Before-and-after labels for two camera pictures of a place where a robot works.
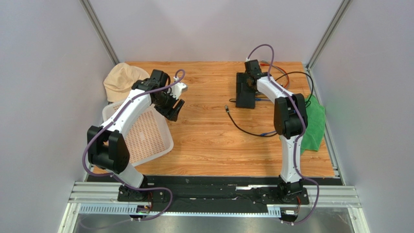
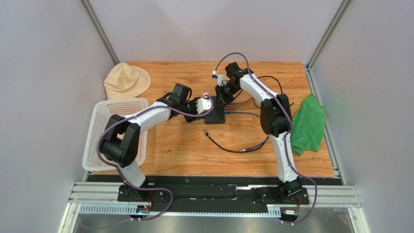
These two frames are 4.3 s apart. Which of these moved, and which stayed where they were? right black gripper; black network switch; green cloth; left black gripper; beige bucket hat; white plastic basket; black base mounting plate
Moved: black network switch; left black gripper; right black gripper; white plastic basket
Stayed: beige bucket hat; black base mounting plate; green cloth
